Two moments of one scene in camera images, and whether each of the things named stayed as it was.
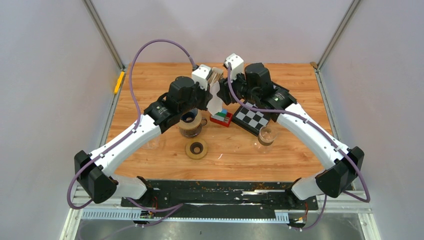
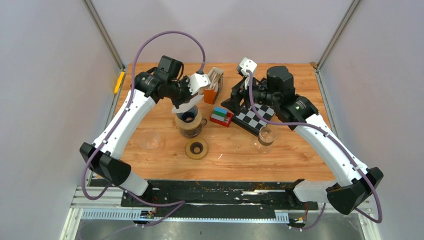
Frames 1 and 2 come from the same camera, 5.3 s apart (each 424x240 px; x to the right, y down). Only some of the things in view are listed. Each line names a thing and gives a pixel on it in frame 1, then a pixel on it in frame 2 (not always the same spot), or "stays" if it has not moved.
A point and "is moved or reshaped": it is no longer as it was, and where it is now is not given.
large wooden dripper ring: [195, 123] stays
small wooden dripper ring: [196, 148] stays
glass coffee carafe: [194, 132] stays
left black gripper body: [200, 100] to [180, 92]
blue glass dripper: [189, 117] stays
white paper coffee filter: [215, 106] is moved or reshaped
